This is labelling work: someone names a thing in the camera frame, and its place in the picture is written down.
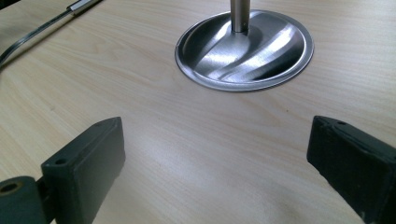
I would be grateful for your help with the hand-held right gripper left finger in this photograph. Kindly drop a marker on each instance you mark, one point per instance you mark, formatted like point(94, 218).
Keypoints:
point(82, 169)

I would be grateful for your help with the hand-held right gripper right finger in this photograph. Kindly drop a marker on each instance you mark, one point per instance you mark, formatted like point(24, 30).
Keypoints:
point(355, 161)

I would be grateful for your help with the round metal stand base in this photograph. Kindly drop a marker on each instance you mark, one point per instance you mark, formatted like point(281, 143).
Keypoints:
point(246, 56)

